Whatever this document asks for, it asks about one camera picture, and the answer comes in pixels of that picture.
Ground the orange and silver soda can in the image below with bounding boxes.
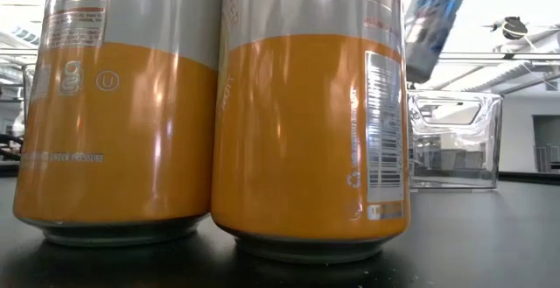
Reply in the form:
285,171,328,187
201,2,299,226
211,0,411,264
12,0,221,248

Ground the clear plastic bin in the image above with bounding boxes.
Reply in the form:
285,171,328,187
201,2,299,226
20,62,39,123
406,89,504,192

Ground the grey bottle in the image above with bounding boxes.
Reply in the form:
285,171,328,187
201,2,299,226
404,0,477,84

